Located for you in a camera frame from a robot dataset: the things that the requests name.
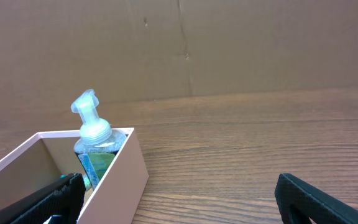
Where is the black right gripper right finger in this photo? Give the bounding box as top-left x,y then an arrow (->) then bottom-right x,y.
275,173 -> 358,224

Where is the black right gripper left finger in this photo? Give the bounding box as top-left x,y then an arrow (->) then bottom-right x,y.
0,173 -> 86,224

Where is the white cardboard box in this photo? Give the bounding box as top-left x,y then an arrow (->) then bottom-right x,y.
0,128 -> 149,223

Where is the clear soap pump bottle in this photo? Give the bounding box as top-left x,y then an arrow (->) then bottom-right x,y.
71,89 -> 127,189

